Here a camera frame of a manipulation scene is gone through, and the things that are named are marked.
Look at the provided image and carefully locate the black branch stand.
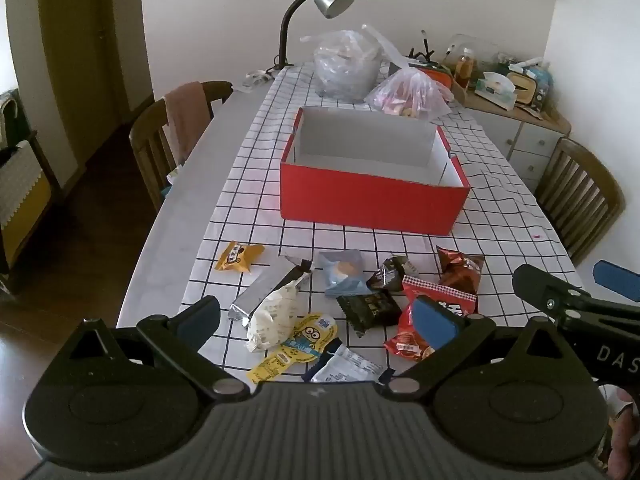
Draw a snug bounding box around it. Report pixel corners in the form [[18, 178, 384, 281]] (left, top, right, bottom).
[[409, 30, 436, 63]]

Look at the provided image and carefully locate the clear glass jar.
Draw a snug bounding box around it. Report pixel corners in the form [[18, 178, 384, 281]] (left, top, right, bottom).
[[442, 34, 498, 61]]

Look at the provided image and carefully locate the yellow cartoon snack packet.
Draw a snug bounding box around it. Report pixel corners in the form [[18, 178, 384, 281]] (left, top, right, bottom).
[[248, 312, 340, 386]]

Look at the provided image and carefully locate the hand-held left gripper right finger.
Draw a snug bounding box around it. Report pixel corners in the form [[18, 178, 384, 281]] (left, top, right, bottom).
[[385, 295, 568, 396]]

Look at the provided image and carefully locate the red snack packet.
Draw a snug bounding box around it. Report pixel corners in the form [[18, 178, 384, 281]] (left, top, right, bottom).
[[383, 275, 479, 361]]

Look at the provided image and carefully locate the dark brown triangular snack packet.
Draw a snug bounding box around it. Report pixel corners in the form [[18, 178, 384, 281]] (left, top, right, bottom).
[[366, 255, 418, 292]]

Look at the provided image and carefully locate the large clear plastic bag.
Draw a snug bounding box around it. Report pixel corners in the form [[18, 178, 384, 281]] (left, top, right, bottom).
[[300, 24, 426, 103]]

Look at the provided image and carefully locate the amber bottle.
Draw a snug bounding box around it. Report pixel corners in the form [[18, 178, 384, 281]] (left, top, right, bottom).
[[454, 48, 477, 90]]

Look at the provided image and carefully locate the black checked white tablecloth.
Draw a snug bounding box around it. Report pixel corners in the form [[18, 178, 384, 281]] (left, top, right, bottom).
[[181, 62, 588, 386]]

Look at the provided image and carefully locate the white and blue snack packet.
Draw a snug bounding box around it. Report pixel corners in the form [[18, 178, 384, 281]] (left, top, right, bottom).
[[302, 344, 396, 385]]

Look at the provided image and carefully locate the wooden slatted chair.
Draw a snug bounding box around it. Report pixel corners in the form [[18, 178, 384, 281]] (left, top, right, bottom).
[[532, 136, 627, 267]]

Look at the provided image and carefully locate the light blue snack packet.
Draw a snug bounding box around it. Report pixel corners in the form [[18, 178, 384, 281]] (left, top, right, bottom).
[[318, 249, 373, 297]]

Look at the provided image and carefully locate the wooden door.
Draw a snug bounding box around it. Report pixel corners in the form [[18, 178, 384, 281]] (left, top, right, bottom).
[[35, 0, 156, 171]]

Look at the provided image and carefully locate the pink plastic bag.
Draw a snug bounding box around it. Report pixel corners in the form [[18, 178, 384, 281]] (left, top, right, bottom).
[[364, 65, 455, 122]]

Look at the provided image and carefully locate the small yellow snack packet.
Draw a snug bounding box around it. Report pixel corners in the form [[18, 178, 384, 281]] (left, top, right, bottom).
[[215, 241, 265, 275]]

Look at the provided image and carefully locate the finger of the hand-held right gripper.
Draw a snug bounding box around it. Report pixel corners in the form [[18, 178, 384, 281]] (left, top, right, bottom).
[[512, 264, 640, 321], [592, 260, 640, 303]]

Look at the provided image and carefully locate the pink cloth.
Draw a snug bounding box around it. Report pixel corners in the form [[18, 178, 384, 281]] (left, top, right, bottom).
[[164, 81, 213, 161]]

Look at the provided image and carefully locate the wooden tissue holder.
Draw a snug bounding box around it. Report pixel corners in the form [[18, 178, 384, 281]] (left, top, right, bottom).
[[506, 71, 538, 106]]

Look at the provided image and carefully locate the red cardboard box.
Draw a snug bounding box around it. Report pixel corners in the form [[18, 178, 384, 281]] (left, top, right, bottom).
[[279, 106, 472, 237]]

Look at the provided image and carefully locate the white and green tissue box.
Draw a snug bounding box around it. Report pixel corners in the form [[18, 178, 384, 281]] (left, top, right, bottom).
[[475, 72, 518, 111]]

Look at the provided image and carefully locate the dark shelf unit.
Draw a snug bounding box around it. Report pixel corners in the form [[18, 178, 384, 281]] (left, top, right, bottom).
[[0, 87, 56, 271]]

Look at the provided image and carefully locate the black snack packet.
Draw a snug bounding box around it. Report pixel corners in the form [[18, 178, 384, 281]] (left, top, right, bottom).
[[336, 290, 403, 336]]

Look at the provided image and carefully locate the brown chips packet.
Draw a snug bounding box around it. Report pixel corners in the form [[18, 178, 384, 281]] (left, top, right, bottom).
[[436, 245, 486, 293]]

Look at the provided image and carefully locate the orange box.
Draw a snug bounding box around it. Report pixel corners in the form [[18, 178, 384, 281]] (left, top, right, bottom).
[[415, 62, 453, 86]]

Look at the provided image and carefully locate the silver foil snack packet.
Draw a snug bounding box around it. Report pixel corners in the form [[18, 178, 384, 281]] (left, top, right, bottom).
[[228, 254, 313, 326]]

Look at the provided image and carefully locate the white drawer cabinet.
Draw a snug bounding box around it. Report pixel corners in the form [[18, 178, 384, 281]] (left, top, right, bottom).
[[450, 90, 572, 181]]

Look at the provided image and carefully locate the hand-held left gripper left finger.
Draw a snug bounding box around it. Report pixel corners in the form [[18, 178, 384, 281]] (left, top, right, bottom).
[[67, 295, 251, 401]]

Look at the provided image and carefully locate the person's right hand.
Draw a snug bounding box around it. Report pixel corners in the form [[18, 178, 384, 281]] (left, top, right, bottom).
[[612, 400, 640, 478]]

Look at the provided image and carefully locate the wooden chair with cloth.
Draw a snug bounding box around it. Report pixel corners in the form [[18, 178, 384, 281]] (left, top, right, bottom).
[[129, 80, 234, 216]]

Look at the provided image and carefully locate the teal bag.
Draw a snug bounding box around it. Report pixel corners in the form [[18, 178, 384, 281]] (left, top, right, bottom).
[[532, 67, 556, 111]]

